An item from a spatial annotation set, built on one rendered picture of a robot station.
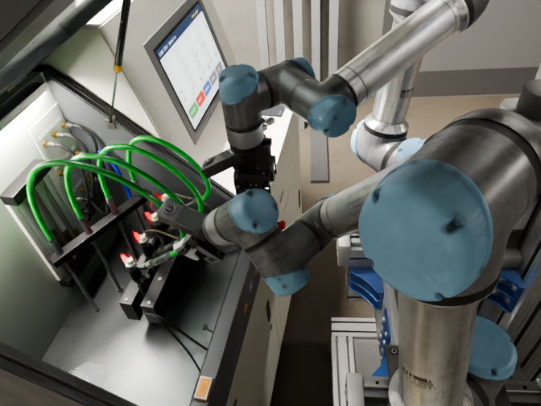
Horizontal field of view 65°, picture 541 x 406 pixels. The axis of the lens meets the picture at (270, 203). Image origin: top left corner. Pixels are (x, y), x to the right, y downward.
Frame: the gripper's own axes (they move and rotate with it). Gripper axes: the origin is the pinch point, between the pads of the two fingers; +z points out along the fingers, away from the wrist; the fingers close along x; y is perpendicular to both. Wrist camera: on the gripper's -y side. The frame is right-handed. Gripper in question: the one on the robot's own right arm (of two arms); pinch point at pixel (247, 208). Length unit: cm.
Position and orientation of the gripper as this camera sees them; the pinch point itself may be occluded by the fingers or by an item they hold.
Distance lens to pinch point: 103.3
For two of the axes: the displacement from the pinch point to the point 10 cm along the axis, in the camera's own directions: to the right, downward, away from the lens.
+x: 2.0, -6.9, 7.0
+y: 9.8, 0.8, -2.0
